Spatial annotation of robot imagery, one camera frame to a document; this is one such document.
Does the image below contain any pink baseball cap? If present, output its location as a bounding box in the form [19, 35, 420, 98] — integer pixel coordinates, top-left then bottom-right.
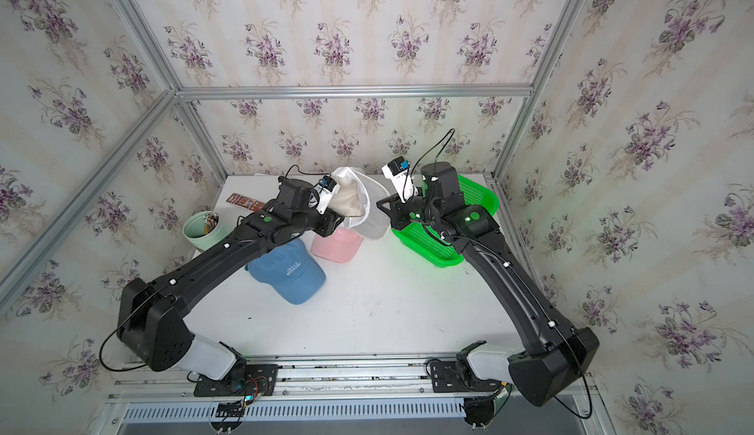
[310, 228, 363, 263]

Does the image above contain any mint green pen cup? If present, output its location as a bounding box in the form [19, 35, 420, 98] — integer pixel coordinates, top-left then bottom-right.
[182, 211, 229, 252]

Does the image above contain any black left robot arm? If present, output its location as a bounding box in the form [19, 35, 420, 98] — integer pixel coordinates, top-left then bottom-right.
[113, 176, 344, 393]

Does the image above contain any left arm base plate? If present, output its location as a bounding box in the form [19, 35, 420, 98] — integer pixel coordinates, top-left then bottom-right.
[194, 364, 280, 398]

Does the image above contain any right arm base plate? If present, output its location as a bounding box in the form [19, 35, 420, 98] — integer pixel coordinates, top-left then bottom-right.
[424, 358, 507, 394]

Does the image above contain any aluminium mounting rail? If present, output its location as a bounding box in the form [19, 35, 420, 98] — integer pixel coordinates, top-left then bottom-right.
[105, 351, 599, 404]

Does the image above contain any green plastic basket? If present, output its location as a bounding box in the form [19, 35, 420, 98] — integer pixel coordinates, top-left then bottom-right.
[392, 175, 500, 268]

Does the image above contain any light blue baseball cap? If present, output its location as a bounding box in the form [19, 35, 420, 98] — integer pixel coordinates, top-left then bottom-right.
[245, 239, 326, 305]

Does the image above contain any grey white baseball cap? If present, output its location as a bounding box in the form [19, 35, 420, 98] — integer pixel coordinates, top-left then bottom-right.
[328, 167, 391, 240]

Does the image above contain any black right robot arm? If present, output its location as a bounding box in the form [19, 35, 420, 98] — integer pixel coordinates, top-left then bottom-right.
[376, 156, 600, 407]

